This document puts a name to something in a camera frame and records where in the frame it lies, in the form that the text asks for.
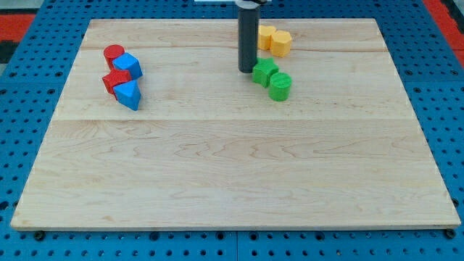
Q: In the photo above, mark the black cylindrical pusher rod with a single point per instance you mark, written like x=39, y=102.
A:
x=248, y=23

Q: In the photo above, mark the green star block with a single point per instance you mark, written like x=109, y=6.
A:
x=263, y=70

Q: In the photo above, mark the green cylinder block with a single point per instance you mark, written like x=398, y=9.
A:
x=280, y=86

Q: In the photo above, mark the red star block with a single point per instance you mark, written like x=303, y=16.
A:
x=114, y=78

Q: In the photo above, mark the yellow pentagon block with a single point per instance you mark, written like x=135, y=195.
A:
x=265, y=36

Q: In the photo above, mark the yellow hexagon block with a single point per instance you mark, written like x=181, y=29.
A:
x=280, y=44

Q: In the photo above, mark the blue cube block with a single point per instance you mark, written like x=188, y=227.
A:
x=128, y=62

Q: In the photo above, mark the wooden board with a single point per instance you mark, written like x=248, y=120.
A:
x=208, y=149

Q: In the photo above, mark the red cylinder block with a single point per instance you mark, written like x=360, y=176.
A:
x=111, y=53

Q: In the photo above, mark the blue triangle block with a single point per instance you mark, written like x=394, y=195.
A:
x=128, y=94

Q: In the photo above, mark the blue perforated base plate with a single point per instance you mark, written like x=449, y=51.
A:
x=36, y=74

